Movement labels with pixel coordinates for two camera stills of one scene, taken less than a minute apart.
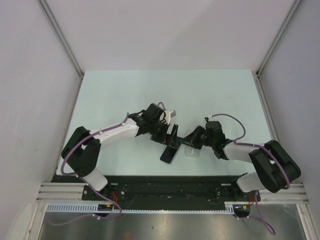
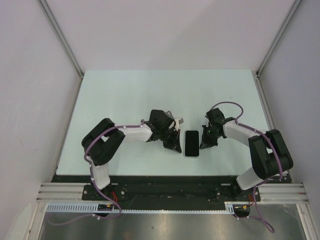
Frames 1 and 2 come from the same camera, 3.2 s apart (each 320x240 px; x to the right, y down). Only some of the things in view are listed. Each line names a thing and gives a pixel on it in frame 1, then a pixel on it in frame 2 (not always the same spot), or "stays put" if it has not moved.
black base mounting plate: x=162 y=188 stays put
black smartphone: x=168 y=154 → x=192 y=143
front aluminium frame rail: x=62 y=192 stays put
